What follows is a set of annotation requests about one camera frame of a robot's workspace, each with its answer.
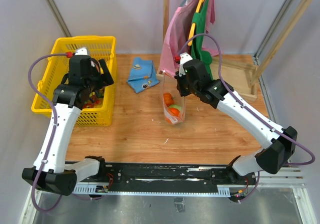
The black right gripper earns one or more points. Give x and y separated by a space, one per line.
183 91

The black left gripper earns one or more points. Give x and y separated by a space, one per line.
104 79

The green cabbage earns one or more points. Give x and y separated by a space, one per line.
176 107

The clear zip bag orange zipper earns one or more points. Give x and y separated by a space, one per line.
168 85

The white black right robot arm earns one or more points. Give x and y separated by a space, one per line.
277 143

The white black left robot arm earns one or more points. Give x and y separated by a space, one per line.
49 172

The red cherry cluster with leaves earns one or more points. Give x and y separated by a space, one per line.
95 100

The yellow plastic basket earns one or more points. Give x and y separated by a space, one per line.
100 47

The blue cartoon print cloth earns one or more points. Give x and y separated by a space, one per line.
142 75

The pink hanging shirt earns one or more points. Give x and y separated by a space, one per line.
178 33

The green hanging shirt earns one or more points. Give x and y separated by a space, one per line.
197 51

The yellow clothes hanger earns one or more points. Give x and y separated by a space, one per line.
199 18

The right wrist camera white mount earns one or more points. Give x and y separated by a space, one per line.
181 60

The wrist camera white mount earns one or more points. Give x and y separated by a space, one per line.
81 51
181 60

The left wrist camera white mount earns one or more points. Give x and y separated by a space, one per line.
81 51

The wooden clothes rack frame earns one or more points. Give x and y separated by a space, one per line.
237 21

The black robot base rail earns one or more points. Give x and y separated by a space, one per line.
177 180

